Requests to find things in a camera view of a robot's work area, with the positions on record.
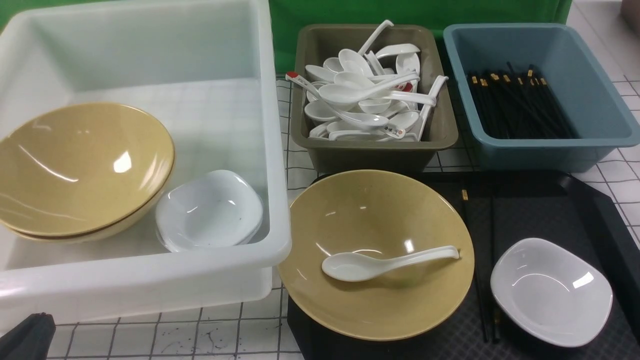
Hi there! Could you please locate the blue chopstick bin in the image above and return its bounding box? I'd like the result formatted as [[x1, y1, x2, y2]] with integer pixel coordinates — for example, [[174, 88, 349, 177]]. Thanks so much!
[[443, 23, 639, 173]]

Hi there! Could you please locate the white spoon centre top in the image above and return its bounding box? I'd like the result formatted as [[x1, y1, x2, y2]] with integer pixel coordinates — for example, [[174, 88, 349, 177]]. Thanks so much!
[[318, 71, 420, 105]]

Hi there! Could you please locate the white spoon red handle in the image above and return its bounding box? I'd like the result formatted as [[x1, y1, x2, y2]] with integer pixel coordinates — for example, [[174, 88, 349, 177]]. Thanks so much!
[[285, 71, 321, 100]]

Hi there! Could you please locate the tan bowl stacked upper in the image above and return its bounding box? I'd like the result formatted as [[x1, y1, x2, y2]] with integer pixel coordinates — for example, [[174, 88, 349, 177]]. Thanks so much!
[[0, 102, 176, 237]]

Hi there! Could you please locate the bundle of black chopsticks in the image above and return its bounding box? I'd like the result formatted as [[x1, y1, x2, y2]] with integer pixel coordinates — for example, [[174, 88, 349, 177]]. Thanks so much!
[[466, 61, 579, 140]]

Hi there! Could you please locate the black serving tray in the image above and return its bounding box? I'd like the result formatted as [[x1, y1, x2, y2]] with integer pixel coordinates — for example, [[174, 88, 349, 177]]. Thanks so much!
[[287, 171, 639, 360]]

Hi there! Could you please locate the white spoon front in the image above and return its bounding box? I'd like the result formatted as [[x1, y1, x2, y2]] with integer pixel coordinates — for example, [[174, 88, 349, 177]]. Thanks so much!
[[330, 108, 389, 129]]

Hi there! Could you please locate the olive green spoon bin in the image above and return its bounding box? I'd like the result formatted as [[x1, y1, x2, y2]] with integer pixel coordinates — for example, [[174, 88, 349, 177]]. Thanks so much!
[[290, 23, 458, 174]]

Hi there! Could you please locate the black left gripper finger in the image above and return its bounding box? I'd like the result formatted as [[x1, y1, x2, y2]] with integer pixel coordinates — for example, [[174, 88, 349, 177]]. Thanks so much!
[[0, 313, 57, 360]]

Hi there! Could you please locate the tan noodle bowl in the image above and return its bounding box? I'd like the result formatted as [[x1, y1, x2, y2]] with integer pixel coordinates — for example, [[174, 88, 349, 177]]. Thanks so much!
[[278, 170, 475, 341]]

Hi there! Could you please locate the white spoon long handle up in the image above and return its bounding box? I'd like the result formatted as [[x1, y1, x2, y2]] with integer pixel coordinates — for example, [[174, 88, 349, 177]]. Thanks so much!
[[358, 19, 394, 56]]

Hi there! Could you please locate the large white plastic tub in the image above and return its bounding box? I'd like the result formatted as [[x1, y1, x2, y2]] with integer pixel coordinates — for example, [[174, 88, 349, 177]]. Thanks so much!
[[1, 0, 291, 333]]

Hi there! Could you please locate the white square sauce dish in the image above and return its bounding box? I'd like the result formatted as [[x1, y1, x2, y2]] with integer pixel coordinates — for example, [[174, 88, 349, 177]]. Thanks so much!
[[490, 237, 613, 348]]

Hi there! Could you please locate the white soup spoon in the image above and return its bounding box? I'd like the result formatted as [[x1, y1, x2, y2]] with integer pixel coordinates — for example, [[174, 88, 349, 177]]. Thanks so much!
[[321, 245, 461, 283]]

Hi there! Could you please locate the white sauce dish in tub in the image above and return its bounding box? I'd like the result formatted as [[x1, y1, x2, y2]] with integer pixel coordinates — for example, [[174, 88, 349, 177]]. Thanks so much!
[[155, 170, 264, 253]]

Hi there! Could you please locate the green backdrop cloth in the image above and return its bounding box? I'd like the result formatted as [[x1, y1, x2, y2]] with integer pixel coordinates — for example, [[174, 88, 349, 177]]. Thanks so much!
[[0, 0, 574, 75]]

